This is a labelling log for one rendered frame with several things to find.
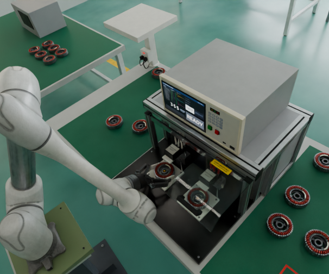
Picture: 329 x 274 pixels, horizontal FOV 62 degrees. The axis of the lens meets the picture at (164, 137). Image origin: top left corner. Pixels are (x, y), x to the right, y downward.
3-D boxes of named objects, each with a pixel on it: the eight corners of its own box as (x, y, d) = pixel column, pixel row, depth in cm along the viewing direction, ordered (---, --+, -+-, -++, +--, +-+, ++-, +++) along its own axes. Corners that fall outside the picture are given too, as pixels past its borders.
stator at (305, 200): (287, 209, 132) (289, 205, 130) (280, 188, 140) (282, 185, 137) (311, 208, 131) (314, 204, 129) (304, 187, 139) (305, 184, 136)
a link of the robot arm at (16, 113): (55, 137, 86) (52, 110, 95) (7, 102, 72) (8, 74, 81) (21, 159, 87) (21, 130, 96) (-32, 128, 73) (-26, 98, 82)
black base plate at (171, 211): (198, 265, 120) (198, 263, 119) (113, 181, 155) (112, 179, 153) (260, 194, 139) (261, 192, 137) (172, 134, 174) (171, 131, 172)
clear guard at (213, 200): (210, 232, 103) (210, 225, 99) (166, 194, 116) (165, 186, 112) (260, 178, 116) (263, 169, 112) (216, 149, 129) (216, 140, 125)
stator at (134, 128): (135, 137, 175) (134, 133, 172) (130, 126, 182) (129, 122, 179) (152, 131, 177) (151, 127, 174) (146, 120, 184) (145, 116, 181)
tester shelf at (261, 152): (255, 181, 108) (257, 175, 105) (143, 107, 145) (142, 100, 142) (311, 120, 126) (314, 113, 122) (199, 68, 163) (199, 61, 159)
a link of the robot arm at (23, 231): (20, 267, 121) (-13, 251, 105) (20, 230, 133) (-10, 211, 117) (55, 253, 123) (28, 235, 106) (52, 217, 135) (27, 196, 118)
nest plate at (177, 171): (164, 191, 144) (164, 190, 143) (146, 175, 152) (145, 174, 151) (184, 173, 150) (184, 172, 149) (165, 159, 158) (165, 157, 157)
